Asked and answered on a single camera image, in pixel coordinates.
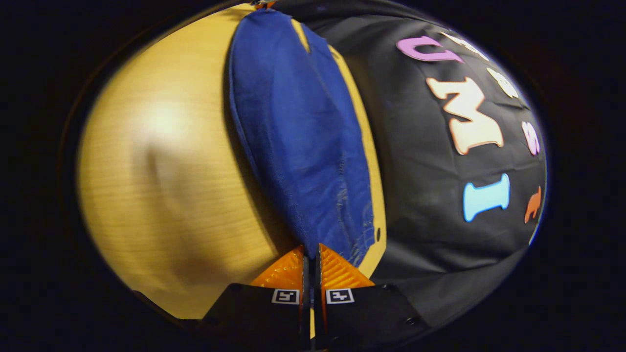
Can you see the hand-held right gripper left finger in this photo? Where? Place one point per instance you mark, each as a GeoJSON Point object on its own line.
{"type": "Point", "coordinates": [259, 315]}

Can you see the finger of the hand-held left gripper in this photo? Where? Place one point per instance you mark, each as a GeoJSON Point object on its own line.
{"type": "Point", "coordinates": [264, 4]}

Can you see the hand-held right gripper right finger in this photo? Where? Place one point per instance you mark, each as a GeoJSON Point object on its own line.
{"type": "Point", "coordinates": [362, 318]}

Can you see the blue denim jeans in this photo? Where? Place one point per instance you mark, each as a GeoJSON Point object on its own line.
{"type": "Point", "coordinates": [298, 137]}

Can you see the black backdrop cloth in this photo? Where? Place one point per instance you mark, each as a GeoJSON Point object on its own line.
{"type": "Point", "coordinates": [415, 146]}

